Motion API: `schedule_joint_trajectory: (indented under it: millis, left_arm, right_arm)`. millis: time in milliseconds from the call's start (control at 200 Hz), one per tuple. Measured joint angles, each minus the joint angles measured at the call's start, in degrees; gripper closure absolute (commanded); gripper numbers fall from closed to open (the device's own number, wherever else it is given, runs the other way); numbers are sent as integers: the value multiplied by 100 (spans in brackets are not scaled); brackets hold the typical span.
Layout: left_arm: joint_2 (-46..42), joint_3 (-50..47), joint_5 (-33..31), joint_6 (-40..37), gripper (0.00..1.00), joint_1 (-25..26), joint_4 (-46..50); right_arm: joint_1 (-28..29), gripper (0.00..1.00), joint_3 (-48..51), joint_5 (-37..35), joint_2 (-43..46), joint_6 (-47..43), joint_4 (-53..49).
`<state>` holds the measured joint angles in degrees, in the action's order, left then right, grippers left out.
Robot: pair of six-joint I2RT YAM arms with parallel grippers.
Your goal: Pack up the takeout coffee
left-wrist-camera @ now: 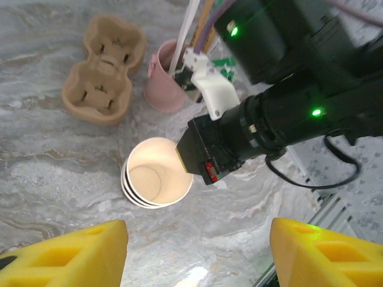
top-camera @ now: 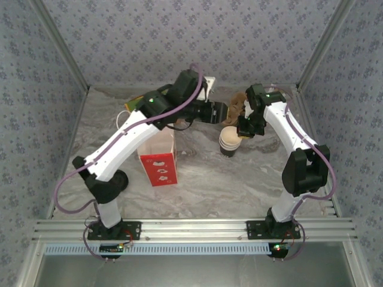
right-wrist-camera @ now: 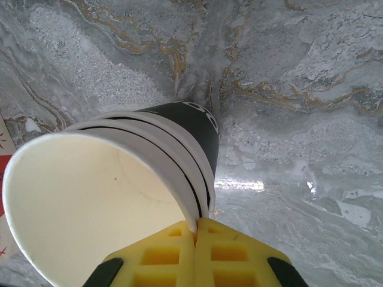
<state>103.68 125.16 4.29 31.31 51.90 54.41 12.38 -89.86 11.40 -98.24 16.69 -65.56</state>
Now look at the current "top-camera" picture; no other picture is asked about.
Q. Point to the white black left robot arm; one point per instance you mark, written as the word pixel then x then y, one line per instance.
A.
pixel 119 143

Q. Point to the grey metal panel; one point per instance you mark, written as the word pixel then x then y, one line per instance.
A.
pixel 191 272

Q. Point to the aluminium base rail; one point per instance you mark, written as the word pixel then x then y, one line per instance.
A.
pixel 191 230

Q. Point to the red white paper bag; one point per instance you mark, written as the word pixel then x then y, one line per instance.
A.
pixel 161 170

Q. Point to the left controller board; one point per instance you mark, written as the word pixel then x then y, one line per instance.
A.
pixel 110 248

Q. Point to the aluminium frame post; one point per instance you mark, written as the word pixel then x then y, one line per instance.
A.
pixel 326 45
pixel 60 45

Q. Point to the right controller board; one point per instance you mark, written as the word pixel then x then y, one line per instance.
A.
pixel 279 247

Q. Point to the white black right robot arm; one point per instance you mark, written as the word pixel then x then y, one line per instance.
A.
pixel 281 128

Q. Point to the controller board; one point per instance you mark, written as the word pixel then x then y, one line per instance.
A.
pixel 110 248
pixel 279 247

